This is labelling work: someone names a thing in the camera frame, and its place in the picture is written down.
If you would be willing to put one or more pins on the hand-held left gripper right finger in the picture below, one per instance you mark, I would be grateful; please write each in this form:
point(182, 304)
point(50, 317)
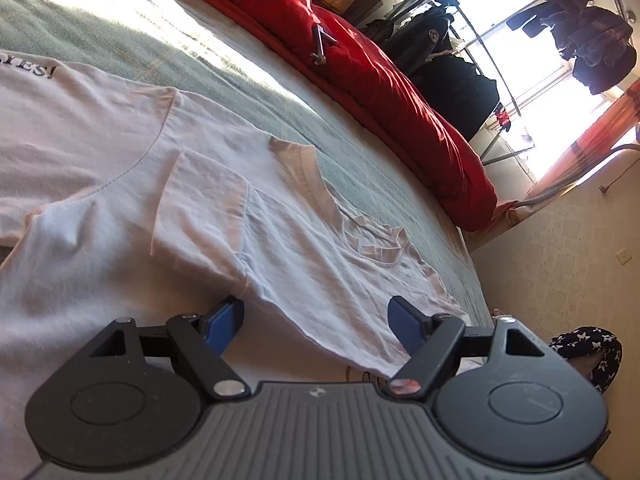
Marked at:
point(405, 325)

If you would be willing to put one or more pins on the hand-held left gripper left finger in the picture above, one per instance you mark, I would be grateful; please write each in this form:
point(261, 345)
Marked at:
point(222, 325)

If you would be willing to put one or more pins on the white printed t-shirt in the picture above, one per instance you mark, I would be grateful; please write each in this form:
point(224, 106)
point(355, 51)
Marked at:
point(150, 260)

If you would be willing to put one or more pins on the metal clothes drying rack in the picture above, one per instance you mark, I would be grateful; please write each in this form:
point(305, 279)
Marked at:
point(500, 158)

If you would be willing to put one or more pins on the navy star-patterned cloth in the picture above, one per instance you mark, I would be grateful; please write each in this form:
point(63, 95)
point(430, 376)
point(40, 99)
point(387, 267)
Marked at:
point(600, 345)

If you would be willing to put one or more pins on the red quilt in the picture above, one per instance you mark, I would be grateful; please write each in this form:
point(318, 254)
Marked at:
point(400, 110)

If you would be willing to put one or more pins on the row of small hanging socks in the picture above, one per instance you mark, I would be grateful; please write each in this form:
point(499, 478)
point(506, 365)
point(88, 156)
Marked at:
point(502, 119)

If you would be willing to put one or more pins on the black coat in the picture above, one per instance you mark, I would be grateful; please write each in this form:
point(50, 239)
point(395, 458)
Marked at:
point(460, 95)

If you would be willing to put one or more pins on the orange checked curtain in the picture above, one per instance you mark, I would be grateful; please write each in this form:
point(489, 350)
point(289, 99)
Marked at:
point(590, 140)

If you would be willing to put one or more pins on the black jacket with round patch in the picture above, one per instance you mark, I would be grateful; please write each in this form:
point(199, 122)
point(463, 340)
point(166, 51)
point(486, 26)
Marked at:
point(410, 55)

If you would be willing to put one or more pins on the small metal clamp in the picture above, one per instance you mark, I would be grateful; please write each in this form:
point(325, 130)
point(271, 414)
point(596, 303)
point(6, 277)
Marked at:
point(320, 47)

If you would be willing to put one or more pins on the hanging laundry at window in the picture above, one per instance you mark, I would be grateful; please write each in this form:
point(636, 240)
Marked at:
point(530, 60)

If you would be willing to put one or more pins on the dark hanging jacket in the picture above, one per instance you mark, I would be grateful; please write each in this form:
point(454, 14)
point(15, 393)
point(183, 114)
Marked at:
point(595, 45)

